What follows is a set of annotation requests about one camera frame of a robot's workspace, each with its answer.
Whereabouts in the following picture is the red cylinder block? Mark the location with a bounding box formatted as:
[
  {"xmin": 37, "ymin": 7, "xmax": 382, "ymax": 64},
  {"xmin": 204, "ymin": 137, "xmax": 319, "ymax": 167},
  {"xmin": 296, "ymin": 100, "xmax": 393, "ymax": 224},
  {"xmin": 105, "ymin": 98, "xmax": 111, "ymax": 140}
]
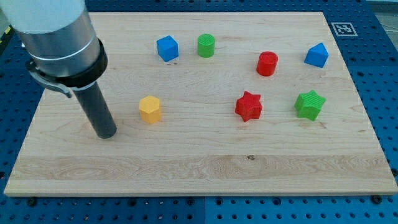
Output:
[{"xmin": 256, "ymin": 51, "xmax": 279, "ymax": 77}]

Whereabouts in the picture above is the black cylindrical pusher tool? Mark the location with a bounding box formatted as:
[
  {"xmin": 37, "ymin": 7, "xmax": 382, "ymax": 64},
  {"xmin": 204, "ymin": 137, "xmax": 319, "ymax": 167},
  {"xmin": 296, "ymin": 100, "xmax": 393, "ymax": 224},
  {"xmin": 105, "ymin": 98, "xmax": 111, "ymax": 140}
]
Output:
[{"xmin": 72, "ymin": 82, "xmax": 117, "ymax": 139}]

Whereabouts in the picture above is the white fiducial marker tag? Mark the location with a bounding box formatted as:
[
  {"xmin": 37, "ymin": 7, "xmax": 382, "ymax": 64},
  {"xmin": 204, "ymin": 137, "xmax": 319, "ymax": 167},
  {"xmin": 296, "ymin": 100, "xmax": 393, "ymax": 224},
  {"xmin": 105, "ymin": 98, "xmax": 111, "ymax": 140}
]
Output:
[{"xmin": 331, "ymin": 22, "xmax": 358, "ymax": 37}]

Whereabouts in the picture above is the yellow hexagon block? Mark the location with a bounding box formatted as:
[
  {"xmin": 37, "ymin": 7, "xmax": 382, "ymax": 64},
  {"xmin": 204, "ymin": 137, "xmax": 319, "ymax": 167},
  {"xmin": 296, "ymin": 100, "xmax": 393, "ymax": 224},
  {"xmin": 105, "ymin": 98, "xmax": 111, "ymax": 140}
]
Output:
[{"xmin": 139, "ymin": 95, "xmax": 161, "ymax": 124}]

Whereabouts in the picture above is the green cylinder block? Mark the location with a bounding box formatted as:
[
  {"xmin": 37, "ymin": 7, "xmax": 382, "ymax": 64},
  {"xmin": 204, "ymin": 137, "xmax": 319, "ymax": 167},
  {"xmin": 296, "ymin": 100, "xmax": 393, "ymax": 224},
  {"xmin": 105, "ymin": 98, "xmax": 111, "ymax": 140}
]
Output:
[{"xmin": 197, "ymin": 34, "xmax": 215, "ymax": 58}]

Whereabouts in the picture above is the wooden board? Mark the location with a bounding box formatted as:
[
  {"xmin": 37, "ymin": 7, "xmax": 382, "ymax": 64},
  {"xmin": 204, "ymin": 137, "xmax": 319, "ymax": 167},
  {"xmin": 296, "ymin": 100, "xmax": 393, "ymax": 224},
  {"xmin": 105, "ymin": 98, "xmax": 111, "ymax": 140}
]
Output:
[{"xmin": 4, "ymin": 12, "xmax": 397, "ymax": 197}]

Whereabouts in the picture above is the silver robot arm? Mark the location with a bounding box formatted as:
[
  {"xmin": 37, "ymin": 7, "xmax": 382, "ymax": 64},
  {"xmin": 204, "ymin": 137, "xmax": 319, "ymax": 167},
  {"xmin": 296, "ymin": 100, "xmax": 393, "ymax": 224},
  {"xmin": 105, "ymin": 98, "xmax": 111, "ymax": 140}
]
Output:
[{"xmin": 1, "ymin": 0, "xmax": 108, "ymax": 97}]

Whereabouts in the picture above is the red star block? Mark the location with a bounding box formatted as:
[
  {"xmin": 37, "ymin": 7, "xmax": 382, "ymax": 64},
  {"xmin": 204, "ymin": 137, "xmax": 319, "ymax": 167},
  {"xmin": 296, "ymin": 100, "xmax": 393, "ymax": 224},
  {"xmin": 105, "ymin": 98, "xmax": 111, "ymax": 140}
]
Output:
[{"xmin": 235, "ymin": 91, "xmax": 262, "ymax": 122}]

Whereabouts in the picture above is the blue cube block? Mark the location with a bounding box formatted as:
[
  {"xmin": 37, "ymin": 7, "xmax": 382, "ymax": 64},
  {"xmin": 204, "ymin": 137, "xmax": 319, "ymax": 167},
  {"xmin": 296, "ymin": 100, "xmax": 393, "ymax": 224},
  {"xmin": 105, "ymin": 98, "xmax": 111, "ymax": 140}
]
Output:
[{"xmin": 156, "ymin": 35, "xmax": 179, "ymax": 62}]

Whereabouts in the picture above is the blue triangular block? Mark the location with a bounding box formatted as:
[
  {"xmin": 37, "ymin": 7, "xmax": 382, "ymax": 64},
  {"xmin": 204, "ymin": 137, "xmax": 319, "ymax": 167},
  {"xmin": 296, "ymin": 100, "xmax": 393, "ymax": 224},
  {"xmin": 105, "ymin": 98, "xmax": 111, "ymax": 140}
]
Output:
[{"xmin": 304, "ymin": 43, "xmax": 329, "ymax": 68}]

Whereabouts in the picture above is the green star block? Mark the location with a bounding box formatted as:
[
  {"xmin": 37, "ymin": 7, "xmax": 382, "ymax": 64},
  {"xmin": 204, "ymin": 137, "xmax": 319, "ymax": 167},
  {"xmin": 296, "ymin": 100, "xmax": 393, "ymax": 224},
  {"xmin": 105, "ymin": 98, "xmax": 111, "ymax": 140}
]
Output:
[{"xmin": 294, "ymin": 90, "xmax": 326, "ymax": 121}]

